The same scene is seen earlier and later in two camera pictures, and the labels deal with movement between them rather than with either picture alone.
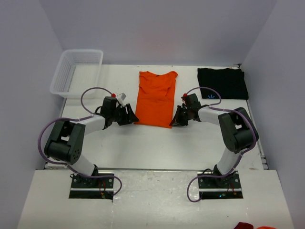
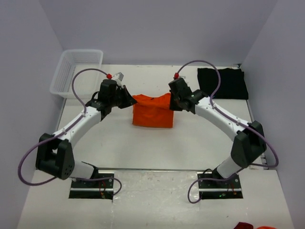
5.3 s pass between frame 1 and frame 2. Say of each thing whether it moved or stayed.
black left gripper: moved
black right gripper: moved
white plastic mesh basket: stayed
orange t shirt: moved
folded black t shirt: stayed
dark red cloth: stayed
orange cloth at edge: stayed
